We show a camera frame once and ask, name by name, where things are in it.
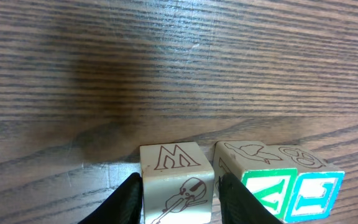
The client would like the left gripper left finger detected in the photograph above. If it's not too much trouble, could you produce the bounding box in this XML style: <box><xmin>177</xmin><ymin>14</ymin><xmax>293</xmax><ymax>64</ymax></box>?
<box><xmin>79</xmin><ymin>172</ymin><xmax>143</xmax><ymax>224</ymax></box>

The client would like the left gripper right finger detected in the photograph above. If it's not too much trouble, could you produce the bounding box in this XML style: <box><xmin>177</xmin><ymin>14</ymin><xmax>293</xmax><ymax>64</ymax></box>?
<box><xmin>218</xmin><ymin>173</ymin><xmax>282</xmax><ymax>224</ymax></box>

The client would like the green V letter block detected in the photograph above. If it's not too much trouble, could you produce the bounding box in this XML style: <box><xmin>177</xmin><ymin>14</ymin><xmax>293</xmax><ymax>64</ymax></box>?
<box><xmin>213</xmin><ymin>141</ymin><xmax>298</xmax><ymax>220</ymax></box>

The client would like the white M violin block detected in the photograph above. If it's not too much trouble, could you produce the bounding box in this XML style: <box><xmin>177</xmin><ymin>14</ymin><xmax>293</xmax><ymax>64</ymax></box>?
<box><xmin>140</xmin><ymin>142</ymin><xmax>214</xmax><ymax>224</ymax></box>

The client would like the cyan E letter block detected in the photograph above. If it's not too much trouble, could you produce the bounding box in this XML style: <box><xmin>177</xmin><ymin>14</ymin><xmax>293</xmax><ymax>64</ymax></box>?
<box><xmin>268</xmin><ymin>145</ymin><xmax>345</xmax><ymax>223</ymax></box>

